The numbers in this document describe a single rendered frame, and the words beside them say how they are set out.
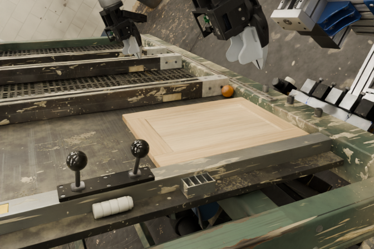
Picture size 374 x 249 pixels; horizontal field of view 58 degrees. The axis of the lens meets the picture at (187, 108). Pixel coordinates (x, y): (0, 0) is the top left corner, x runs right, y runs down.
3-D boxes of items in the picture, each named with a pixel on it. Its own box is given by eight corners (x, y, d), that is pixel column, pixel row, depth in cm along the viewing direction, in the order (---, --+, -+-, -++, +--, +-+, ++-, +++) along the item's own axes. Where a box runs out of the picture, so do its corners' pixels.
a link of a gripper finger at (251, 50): (242, 82, 60) (223, 37, 56) (265, 64, 62) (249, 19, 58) (253, 85, 58) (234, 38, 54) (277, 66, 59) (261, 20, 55)
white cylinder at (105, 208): (95, 222, 66) (134, 212, 70) (94, 209, 65) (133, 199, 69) (92, 213, 69) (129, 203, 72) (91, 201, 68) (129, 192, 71)
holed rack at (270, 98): (276, 100, 121) (277, 98, 121) (270, 101, 120) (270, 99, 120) (139, 34, 261) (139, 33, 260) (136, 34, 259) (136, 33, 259)
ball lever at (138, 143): (144, 183, 74) (153, 149, 64) (127, 187, 73) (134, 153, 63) (139, 168, 76) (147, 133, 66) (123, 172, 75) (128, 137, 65)
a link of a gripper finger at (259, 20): (249, 46, 59) (232, 1, 55) (256, 41, 60) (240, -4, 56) (267, 49, 55) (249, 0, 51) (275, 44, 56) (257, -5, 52)
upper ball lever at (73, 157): (89, 195, 69) (89, 162, 60) (69, 200, 68) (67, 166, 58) (85, 179, 72) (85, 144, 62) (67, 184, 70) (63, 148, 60)
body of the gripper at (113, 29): (110, 44, 120) (95, 11, 115) (127, 34, 125) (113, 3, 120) (123, 43, 115) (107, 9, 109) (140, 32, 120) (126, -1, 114)
